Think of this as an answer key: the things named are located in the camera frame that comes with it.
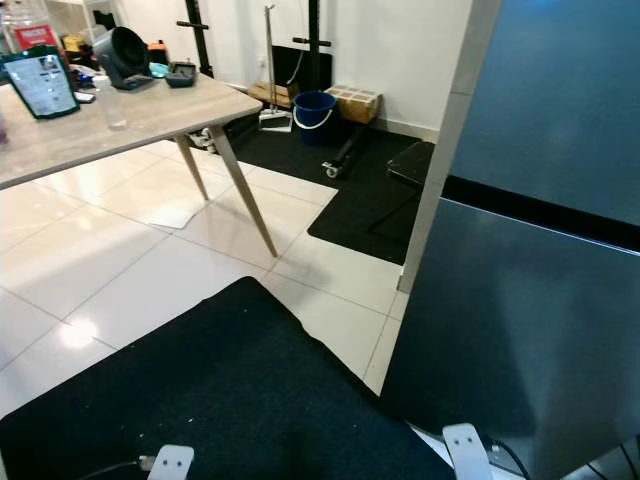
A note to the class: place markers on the dark steel fridge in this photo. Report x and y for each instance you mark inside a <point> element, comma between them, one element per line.
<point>530,320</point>

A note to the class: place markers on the green framed menu stand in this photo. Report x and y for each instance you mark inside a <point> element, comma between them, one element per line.
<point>43,85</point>

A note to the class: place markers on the clear drinking glass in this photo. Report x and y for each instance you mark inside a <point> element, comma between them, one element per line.
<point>113,108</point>

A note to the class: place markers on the grey wooden table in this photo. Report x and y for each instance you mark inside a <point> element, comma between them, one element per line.
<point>150,125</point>

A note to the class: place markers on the red sign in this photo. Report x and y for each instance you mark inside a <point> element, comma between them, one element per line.
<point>35,37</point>

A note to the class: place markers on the black round fan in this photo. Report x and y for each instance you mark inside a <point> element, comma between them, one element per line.
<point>122,55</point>

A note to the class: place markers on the small black case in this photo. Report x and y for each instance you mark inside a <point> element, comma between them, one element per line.
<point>181,76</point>

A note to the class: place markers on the black carpet floor mat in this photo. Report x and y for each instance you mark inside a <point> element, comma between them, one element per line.
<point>230,390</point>

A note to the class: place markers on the white broom with dustpan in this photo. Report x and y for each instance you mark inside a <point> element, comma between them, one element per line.
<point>274,120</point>

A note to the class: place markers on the blue bucket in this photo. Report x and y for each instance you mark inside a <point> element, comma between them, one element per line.
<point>315,125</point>

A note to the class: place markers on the black flat panel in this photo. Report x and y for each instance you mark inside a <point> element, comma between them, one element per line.
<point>300,68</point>

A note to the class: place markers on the black rubber gym mat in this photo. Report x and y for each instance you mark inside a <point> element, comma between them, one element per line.
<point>360,210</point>

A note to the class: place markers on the black metal rack stand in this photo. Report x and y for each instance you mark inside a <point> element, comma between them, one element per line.
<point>315,30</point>

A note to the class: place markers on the black bench pad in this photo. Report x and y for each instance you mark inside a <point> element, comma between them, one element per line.
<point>412,163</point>

